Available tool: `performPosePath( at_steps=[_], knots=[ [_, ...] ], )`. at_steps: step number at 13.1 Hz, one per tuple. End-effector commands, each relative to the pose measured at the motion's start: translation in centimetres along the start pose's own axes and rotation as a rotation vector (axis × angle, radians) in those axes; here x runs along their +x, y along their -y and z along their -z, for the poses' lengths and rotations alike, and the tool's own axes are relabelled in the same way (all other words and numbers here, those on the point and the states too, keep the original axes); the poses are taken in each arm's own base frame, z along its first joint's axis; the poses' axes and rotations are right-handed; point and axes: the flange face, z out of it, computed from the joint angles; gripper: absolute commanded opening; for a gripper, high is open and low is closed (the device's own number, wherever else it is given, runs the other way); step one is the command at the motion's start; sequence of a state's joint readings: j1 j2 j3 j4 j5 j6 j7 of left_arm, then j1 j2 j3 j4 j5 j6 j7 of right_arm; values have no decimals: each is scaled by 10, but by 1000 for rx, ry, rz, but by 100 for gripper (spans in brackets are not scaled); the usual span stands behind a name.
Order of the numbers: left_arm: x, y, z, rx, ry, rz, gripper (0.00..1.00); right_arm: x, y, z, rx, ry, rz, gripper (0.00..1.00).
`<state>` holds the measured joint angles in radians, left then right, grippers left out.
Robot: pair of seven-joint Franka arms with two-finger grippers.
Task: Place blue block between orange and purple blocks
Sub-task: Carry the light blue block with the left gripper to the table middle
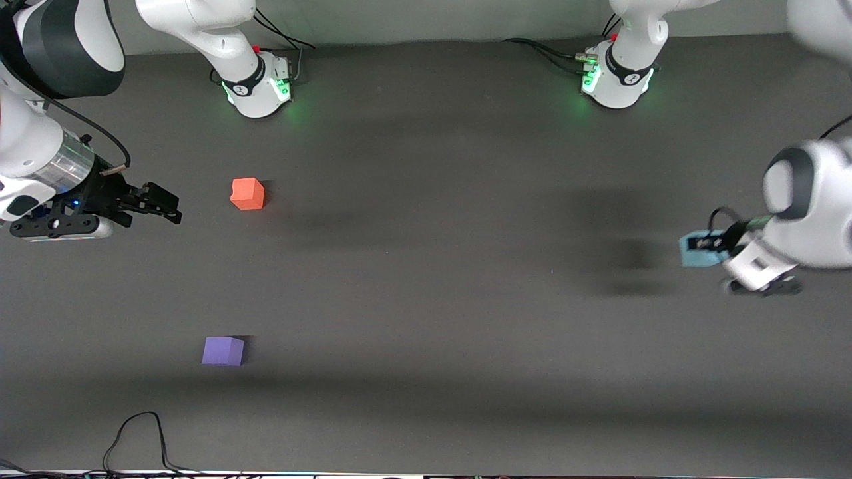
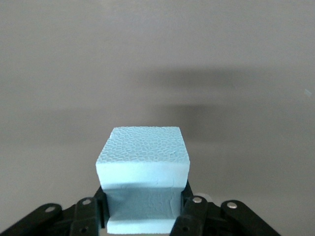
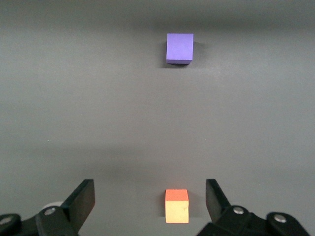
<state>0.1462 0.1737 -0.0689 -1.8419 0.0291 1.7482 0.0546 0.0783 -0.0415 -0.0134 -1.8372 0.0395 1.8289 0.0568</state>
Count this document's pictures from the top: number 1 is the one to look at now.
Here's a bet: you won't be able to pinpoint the black left arm base cables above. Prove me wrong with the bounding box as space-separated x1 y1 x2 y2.
503 13 623 75

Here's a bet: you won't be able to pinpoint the black arm base cables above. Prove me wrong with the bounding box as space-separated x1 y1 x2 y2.
252 7 317 84
503 13 623 75

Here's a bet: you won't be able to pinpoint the dark grey table cover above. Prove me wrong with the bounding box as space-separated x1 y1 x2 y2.
0 30 852 476

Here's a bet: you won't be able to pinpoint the purple foam block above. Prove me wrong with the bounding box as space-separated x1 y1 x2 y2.
202 337 245 367

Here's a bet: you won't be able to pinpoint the orange foam block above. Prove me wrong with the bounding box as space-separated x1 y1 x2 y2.
230 178 266 211

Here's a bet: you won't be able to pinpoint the black right arm base cables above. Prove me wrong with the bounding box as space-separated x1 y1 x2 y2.
252 7 317 84

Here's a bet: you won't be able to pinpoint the light blue foam block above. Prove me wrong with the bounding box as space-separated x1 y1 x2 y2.
678 229 728 269

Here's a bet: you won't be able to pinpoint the thin black loose cable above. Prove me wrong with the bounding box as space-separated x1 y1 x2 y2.
0 411 204 479

